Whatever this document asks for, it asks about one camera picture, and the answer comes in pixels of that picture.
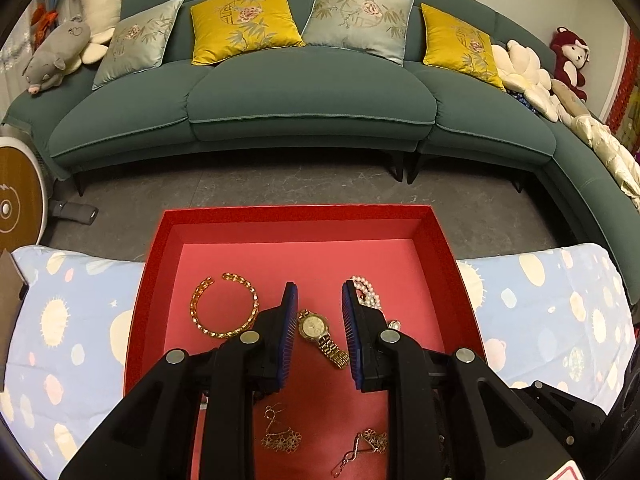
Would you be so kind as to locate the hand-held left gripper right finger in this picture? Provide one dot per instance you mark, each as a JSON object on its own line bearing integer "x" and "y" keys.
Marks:
{"x": 347, "y": 330}

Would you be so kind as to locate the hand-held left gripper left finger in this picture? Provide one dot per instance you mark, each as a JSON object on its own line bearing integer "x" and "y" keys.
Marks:
{"x": 290, "y": 330}

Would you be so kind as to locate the gold wrist watch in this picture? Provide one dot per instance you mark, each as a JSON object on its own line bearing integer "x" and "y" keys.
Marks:
{"x": 312, "y": 327}

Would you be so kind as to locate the red cardboard box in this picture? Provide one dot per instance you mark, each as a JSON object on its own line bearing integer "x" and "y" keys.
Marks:
{"x": 300, "y": 260}

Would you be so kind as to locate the gold flower earring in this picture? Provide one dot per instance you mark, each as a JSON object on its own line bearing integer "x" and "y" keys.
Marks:
{"x": 282, "y": 440}

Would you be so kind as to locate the blue planet print tablecloth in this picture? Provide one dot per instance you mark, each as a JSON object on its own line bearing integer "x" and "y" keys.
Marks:
{"x": 75, "y": 335}

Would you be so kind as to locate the green fabric sofa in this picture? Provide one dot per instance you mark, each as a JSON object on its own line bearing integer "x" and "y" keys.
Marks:
{"x": 300, "y": 100}

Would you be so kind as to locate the grey floor adapter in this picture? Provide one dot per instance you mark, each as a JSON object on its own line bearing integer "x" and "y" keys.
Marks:
{"x": 77, "y": 212}

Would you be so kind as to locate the cream quilted blanket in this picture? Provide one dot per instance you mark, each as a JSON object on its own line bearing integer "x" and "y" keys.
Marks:
{"x": 605, "y": 155}

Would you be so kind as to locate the brown notebook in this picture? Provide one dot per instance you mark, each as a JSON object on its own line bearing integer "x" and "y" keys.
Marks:
{"x": 10, "y": 310}

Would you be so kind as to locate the blue patterned cloth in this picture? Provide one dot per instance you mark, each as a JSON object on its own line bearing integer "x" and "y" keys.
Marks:
{"x": 520, "y": 100}

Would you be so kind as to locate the round white wooden-faced appliance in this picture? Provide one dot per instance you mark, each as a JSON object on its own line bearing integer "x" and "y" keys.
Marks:
{"x": 20, "y": 190}

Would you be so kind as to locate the yellow embroidered cushion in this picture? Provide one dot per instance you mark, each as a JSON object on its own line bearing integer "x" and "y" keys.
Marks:
{"x": 245, "y": 22}
{"x": 460, "y": 45}

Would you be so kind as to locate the white flower plush cushion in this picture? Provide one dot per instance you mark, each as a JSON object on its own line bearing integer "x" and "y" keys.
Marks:
{"x": 522, "y": 75}

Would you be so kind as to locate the grey embroidered cushion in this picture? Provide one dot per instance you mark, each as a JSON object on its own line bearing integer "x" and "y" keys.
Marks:
{"x": 360, "y": 17}
{"x": 137, "y": 45}

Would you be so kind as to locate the beige plush cushion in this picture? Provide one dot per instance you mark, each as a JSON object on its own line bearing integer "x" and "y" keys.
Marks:
{"x": 570, "y": 97}

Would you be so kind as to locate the red monkey plush toy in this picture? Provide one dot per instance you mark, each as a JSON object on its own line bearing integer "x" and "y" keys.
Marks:
{"x": 570, "y": 60}

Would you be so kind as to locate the grey pig plush toy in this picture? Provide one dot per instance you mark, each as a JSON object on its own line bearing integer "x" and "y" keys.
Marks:
{"x": 55, "y": 55}

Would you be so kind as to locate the white plush toy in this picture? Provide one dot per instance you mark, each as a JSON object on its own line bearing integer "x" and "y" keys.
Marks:
{"x": 100, "y": 5}

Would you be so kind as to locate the red curtain tie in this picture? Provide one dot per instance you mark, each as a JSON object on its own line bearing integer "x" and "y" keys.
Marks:
{"x": 45, "y": 20}

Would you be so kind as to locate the red hanging wall decoration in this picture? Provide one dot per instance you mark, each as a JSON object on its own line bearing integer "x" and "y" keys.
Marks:
{"x": 627, "y": 100}

